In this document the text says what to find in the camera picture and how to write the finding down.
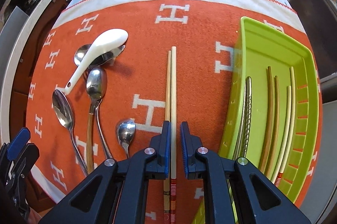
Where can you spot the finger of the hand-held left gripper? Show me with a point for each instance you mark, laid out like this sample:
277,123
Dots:
25,160
18,141

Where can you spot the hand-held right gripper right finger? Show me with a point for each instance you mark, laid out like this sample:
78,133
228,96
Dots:
184,150

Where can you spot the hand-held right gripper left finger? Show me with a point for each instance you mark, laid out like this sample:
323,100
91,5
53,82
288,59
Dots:
165,150

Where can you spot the small metal spoon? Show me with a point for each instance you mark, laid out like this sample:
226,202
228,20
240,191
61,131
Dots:
125,131

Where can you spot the large metal spoon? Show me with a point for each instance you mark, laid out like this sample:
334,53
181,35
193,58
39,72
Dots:
62,109

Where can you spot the round metal spoon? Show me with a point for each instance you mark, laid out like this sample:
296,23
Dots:
80,55

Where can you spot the metal fork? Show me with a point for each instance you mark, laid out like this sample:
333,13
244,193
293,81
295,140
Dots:
115,53

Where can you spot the green plastic tray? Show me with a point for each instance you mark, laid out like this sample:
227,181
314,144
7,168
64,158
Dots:
260,55

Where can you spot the white ceramic spoon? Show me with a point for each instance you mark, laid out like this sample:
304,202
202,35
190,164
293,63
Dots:
110,38

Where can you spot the white kitchen countertop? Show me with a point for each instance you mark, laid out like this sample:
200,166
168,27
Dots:
9,81

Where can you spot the steel panel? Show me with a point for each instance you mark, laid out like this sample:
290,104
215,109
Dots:
13,19

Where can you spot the orange patterned blanket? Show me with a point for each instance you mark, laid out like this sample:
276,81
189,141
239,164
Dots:
147,29

